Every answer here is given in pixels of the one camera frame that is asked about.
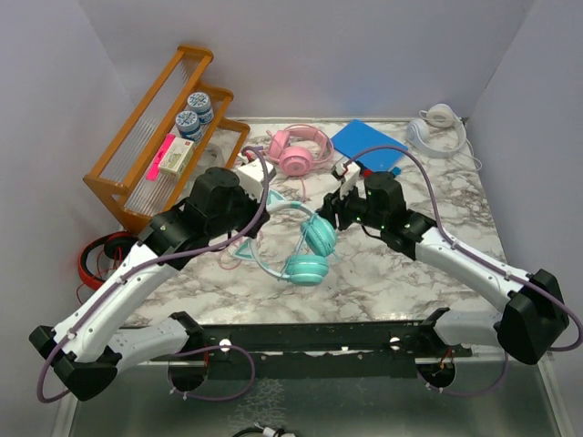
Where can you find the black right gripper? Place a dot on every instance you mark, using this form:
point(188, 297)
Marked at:
point(332, 205)

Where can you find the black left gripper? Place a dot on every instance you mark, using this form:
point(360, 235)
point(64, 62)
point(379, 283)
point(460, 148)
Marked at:
point(264, 218)

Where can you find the teal cat-ear headphones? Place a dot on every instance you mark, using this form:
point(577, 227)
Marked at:
point(308, 265)

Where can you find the pink cat-ear headphones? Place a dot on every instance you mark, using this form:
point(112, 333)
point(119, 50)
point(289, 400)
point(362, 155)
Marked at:
point(297, 150)

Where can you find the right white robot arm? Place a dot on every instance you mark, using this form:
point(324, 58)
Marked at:
point(528, 312)

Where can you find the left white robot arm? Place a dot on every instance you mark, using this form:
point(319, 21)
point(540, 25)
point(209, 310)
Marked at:
point(86, 351)

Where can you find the white headphones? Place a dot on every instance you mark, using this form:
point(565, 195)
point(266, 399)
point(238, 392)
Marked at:
point(440, 118)

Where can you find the red black headphones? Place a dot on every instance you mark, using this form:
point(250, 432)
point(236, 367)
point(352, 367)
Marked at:
point(100, 258)

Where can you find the clear tape roll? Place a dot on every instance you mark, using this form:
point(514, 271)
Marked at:
point(212, 156)

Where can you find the small cardboard box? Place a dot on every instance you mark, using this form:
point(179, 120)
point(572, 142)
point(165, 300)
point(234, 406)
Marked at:
point(177, 157)

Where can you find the blue notebook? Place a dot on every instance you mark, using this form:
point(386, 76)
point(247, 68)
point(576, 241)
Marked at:
point(358, 136)

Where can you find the wooden tiered shelf rack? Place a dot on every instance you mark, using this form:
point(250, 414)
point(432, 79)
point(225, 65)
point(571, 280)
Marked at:
point(119, 178)

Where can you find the blue-lidded jar front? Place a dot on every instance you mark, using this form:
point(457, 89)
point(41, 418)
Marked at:
point(188, 125)

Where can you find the blue-lidded jar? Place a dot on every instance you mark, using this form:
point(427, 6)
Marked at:
point(188, 125)
point(200, 103)

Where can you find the blue-lidded jar rear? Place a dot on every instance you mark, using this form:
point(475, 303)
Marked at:
point(200, 103)

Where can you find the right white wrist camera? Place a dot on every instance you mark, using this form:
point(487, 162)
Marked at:
point(347, 172)

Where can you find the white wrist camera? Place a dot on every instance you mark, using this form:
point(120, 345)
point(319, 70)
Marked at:
point(347, 172)
point(252, 178)

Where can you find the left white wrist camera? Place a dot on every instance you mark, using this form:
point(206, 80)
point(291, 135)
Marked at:
point(252, 178)

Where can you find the black front mounting rail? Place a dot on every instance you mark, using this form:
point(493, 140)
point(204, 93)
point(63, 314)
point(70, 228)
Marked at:
point(316, 350)

